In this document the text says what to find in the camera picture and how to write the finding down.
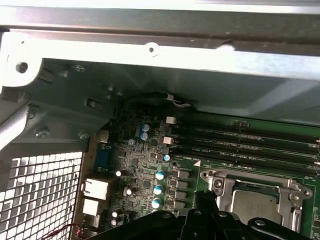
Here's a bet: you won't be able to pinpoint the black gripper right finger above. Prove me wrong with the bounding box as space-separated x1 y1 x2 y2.
206 191 313 240

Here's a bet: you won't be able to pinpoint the green motherboard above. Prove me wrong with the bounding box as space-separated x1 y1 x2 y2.
74 107 320 240

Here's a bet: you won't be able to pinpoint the black RAM slot white clips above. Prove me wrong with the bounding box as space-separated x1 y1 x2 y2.
165 115 320 147
162 136 320 167

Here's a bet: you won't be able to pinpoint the silver rear port block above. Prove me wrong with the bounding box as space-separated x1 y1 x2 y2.
81 198 100 217
83 177 110 201

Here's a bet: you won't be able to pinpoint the thin metal locking lever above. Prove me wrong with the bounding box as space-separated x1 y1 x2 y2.
201 170 315 198

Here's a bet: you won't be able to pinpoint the silver CPU green edge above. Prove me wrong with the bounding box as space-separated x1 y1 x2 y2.
230 182 287 227

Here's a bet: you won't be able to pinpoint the black wire grey clip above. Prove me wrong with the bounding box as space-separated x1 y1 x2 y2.
123 91 200 110

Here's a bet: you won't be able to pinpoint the grey open PC case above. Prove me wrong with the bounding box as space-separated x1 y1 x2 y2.
0 0 320 240

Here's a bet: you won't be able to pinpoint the blue rear port connector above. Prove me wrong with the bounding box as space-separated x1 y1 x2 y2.
94 148 111 173

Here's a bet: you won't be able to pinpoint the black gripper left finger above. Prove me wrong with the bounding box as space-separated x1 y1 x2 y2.
94 190 208 240

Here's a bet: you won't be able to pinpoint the CPU socket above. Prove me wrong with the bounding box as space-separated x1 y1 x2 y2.
201 169 315 236

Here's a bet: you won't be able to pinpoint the metal socket cover frame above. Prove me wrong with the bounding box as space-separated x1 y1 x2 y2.
219 177 305 235

